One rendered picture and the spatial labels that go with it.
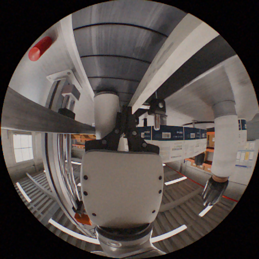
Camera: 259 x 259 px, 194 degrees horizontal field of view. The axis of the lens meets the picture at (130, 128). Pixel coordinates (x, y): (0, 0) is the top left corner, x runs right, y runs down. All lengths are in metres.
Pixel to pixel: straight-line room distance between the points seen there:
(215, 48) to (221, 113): 0.15
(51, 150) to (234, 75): 0.34
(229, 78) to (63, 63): 0.29
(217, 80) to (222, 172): 0.20
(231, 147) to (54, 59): 0.41
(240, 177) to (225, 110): 4.46
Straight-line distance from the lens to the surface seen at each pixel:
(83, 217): 0.25
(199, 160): 0.64
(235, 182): 4.73
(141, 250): 0.16
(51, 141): 0.19
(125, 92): 0.15
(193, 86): 0.15
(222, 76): 0.15
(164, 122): 0.30
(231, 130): 0.24
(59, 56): 0.19
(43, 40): 0.17
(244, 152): 4.24
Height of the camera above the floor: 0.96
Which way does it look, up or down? 5 degrees down
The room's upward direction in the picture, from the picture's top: 178 degrees counter-clockwise
